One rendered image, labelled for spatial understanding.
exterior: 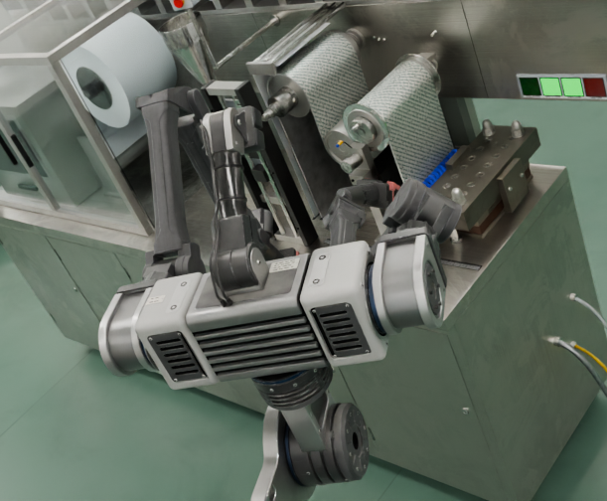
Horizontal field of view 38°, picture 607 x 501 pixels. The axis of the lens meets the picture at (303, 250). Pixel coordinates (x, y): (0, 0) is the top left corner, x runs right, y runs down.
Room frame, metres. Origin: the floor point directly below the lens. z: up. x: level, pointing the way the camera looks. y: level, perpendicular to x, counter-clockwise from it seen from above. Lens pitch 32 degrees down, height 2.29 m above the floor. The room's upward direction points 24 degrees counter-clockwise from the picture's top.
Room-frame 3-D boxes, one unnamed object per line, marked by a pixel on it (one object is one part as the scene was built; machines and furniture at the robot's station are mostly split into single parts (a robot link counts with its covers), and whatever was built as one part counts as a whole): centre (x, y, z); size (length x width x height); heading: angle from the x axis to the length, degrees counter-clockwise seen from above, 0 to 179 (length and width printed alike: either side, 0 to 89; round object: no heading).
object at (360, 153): (2.12, -0.23, 1.05); 0.06 x 0.05 x 0.31; 126
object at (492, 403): (2.90, 0.23, 0.43); 2.52 x 0.64 x 0.86; 36
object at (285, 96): (2.30, -0.12, 1.34); 0.06 x 0.06 x 0.06; 36
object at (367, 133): (2.11, -0.28, 1.25); 0.07 x 0.02 x 0.07; 36
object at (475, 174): (2.07, -0.52, 1.00); 0.40 x 0.16 x 0.06; 126
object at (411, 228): (1.22, -0.17, 1.45); 0.09 x 0.08 x 0.12; 66
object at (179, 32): (2.76, 0.05, 1.50); 0.14 x 0.14 x 0.06
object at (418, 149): (2.14, -0.42, 1.11); 0.23 x 0.01 x 0.18; 126
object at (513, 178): (2.00, -0.59, 0.97); 0.10 x 0.03 x 0.11; 126
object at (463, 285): (2.90, 0.24, 0.88); 2.52 x 0.66 x 0.04; 36
